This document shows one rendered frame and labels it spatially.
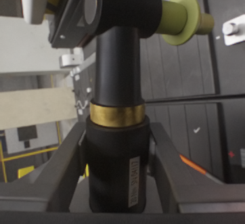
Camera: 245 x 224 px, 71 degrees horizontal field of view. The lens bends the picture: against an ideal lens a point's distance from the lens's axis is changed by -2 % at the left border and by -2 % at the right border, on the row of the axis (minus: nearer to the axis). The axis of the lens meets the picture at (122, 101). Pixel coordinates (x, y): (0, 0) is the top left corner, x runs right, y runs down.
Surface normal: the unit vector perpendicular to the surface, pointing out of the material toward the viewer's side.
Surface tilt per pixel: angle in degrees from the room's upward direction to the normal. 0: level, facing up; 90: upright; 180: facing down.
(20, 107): 90
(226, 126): 0
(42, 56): 90
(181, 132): 0
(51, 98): 90
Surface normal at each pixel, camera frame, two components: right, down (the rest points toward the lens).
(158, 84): -0.86, 0.12
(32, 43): 0.49, -0.05
